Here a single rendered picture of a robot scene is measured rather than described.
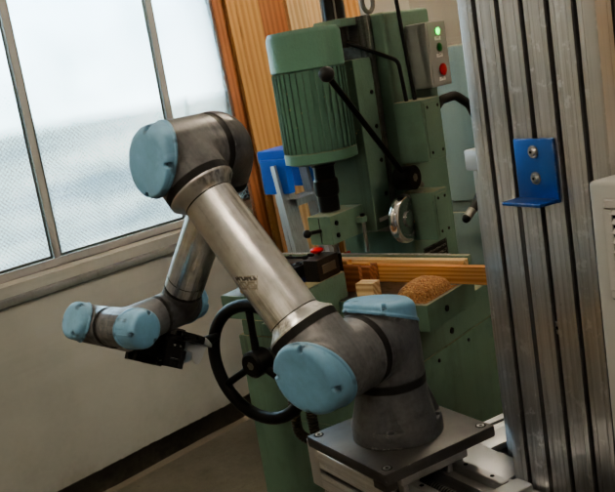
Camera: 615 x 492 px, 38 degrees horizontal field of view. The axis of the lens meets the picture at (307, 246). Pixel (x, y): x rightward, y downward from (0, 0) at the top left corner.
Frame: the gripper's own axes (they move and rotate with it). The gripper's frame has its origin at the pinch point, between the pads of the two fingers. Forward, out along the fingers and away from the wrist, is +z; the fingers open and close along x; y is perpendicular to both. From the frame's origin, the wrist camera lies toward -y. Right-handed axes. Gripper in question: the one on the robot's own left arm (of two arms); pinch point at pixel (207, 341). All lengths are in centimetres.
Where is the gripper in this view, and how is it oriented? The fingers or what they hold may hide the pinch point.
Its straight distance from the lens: 197.9
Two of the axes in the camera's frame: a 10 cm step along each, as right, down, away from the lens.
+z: 6.4, 2.6, 7.3
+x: 7.5, 0.0, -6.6
